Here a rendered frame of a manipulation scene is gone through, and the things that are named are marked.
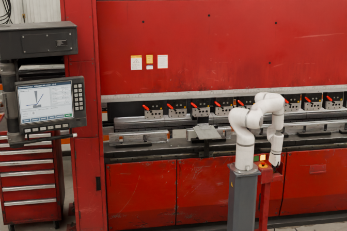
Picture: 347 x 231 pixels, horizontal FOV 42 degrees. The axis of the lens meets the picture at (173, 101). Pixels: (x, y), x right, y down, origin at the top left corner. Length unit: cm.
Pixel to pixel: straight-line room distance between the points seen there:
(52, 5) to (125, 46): 416
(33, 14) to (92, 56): 435
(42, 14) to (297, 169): 495
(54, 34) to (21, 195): 169
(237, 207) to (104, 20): 169
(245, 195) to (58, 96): 143
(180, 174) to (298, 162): 105
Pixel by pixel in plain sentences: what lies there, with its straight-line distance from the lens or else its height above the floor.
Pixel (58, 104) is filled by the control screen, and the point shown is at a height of 143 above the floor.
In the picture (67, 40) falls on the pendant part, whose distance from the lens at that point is 307.
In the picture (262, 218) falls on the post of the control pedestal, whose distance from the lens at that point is 395.
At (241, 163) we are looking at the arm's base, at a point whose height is 106.
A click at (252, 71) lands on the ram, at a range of 380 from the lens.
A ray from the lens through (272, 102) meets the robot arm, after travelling 322.
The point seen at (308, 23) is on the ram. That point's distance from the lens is 390.
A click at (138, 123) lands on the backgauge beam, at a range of 402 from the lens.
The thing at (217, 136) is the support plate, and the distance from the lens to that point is 365.
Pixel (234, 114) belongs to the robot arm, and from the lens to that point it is 298.
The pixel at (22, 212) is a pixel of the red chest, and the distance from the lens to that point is 428.
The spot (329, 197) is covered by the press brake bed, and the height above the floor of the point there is 27.
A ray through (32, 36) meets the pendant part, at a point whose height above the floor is 189.
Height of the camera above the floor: 238
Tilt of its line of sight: 18 degrees down
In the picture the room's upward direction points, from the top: straight up
